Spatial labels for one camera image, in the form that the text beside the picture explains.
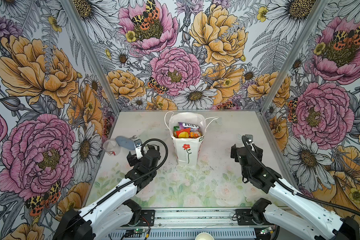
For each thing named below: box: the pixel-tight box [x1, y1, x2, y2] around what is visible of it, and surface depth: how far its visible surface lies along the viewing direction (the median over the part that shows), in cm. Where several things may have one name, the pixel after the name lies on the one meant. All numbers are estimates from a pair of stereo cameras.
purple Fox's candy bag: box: [178, 122, 201, 132], surface depth 89 cm
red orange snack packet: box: [175, 127, 191, 139], surface depth 85 cm
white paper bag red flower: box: [164, 111, 220, 166], surface depth 83 cm
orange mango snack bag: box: [190, 132, 200, 138], surface depth 84 cm
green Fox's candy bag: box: [173, 126, 180, 138], surface depth 91 cm
